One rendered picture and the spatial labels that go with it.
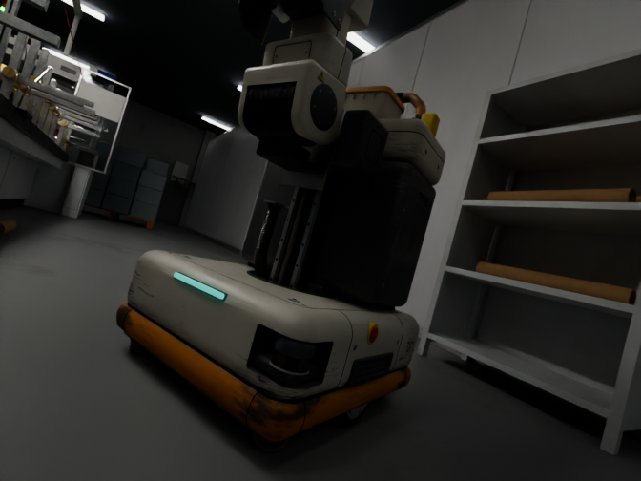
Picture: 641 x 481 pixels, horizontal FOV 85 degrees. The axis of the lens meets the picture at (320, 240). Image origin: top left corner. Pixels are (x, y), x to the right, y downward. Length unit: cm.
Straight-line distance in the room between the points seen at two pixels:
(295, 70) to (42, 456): 82
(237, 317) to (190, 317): 15
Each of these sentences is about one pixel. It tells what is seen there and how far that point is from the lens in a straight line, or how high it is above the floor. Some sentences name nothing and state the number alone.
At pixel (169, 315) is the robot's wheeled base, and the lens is 90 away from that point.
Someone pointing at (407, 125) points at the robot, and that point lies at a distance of 101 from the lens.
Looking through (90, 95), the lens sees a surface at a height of 146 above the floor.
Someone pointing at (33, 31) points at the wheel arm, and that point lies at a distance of 150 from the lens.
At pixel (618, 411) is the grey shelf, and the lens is 169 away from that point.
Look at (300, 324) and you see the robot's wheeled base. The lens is 64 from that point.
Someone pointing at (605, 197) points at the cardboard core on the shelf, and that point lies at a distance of 184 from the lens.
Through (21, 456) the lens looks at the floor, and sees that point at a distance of 72.
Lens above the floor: 39
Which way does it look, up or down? 2 degrees up
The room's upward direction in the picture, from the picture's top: 16 degrees clockwise
